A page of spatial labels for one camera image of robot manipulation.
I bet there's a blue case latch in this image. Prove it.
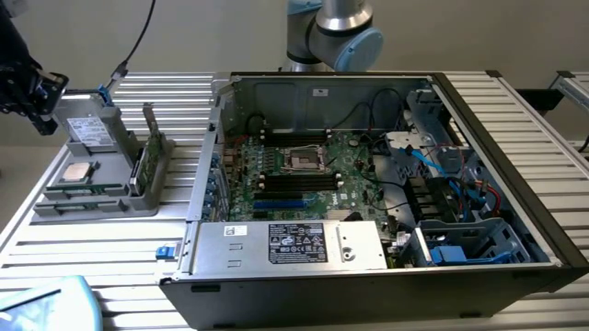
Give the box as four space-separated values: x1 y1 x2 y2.
155 242 179 260

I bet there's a silver CPU chip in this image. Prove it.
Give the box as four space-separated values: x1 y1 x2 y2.
60 161 101 186

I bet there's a green RAM stick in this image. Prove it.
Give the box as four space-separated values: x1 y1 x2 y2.
37 201 124 213
44 184 125 197

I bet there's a black cable with plug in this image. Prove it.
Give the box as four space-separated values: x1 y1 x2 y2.
108 0 156 81

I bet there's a black RAM slot bank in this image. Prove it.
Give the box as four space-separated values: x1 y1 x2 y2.
260 128 331 146

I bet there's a grey parts rack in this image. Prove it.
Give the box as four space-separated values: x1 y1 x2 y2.
30 90 179 222

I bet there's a blue plastic clip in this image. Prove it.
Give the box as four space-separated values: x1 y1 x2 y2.
97 84 115 107

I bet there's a black RAM slot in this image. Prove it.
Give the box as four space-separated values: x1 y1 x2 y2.
257 181 344 188
259 177 343 183
256 185 344 193
259 173 342 179

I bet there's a light blue plastic object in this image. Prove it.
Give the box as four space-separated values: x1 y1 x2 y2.
0 274 105 331

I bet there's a grey disk bay blue rail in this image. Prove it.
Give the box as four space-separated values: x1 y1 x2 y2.
415 217 537 269

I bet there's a black open PC case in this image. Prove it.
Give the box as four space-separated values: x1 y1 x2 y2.
157 70 589 331

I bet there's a silver disk caddy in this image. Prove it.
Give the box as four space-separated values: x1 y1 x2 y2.
53 91 121 121

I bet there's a grey metal disk bay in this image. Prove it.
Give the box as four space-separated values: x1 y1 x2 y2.
384 88 471 175

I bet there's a silver power supply unit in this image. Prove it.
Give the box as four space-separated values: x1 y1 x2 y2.
187 220 388 272

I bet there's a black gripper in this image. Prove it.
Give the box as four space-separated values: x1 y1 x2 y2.
0 51 70 137

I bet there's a green motherboard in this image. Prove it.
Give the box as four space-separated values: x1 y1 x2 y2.
219 130 402 270

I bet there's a blue SATA wire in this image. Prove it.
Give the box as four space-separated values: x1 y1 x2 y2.
403 145 463 222

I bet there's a CPU socket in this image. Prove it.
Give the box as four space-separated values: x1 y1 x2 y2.
273 146 331 174

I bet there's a silver chipset heatsink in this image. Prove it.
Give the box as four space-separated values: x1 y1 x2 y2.
327 210 366 222

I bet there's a black wire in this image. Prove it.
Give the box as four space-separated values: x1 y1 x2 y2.
338 88 408 134

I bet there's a blue expansion slot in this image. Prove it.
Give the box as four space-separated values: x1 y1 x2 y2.
251 200 310 210

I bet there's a red wire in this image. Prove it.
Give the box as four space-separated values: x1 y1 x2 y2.
475 177 503 210

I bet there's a hard disk with white label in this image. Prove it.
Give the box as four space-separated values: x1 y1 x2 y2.
65 116 115 145

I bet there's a green graphics card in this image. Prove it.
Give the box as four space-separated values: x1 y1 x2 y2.
128 102 169 198

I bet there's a metal slat side table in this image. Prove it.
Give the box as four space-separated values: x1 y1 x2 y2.
553 70 589 154

